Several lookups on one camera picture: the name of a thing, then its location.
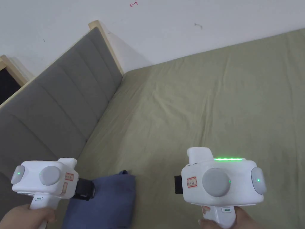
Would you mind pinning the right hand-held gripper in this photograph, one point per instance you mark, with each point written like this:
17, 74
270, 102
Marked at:
219, 183

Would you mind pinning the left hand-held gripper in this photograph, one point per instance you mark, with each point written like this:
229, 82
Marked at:
45, 177

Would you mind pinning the person's left hand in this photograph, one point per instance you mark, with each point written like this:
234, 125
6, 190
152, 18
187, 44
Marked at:
22, 218

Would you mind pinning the dark blue garment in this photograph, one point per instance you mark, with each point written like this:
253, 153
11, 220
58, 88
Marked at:
107, 202

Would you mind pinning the grey padded headboard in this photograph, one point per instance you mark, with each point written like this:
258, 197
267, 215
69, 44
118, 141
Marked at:
52, 107

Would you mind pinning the bed with pale green sheet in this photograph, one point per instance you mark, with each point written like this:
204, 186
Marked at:
202, 114

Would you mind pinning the wooden framed dark panel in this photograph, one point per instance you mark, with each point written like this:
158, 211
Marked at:
9, 78

